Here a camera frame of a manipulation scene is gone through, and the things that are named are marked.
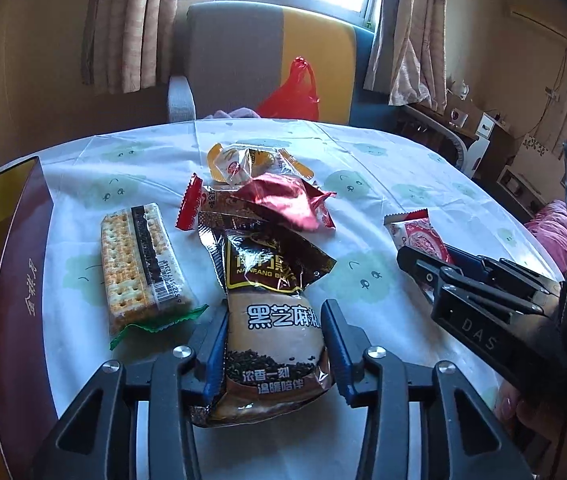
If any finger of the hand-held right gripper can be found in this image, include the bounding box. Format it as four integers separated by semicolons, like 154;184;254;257
451;252;563;299
396;244;539;312

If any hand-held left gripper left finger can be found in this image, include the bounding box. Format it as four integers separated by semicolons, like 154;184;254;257
28;302;230;480

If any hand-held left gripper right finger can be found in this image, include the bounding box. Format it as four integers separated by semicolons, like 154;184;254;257
320;299;534;480

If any small red-print white packet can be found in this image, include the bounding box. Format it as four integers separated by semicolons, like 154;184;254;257
383;208;454;266

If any brown beige snack packet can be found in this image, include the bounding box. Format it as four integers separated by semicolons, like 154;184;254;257
188;227;338;428

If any orange clear seed packet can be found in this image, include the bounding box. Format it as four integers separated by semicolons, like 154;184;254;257
208;142;314;186

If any dark tin box gold inside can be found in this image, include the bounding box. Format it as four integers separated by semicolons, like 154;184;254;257
0;156;60;480

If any person's right hand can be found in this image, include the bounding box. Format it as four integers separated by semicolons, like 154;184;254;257
492;380;567;480

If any white cloud-print tablecloth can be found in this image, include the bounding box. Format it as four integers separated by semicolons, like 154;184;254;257
38;119;567;480

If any pink blanket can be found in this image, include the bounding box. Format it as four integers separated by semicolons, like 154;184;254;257
526;200;567;271

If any wooden cabinet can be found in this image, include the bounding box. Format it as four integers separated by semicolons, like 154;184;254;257
493;125;567;211

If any clear cracker packet green edge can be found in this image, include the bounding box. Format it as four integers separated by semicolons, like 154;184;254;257
101;201;209;351

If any dark red crumpled wrapper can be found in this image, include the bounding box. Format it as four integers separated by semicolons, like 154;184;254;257
236;172;337;231

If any cardboard box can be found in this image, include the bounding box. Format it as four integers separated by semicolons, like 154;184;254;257
443;87;494;136

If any red plastic bag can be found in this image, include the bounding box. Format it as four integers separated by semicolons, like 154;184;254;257
256;56;320;122

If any beige patterned curtain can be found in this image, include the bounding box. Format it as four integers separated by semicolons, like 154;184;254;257
81;0;184;95
363;0;447;107

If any pale pink cloth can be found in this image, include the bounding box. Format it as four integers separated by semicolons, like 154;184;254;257
204;107;259;121

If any grey yellow blue armchair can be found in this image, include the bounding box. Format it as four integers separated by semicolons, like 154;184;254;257
168;1;404;123

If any white chair frame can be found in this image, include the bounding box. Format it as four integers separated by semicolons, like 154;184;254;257
403;110;489;181

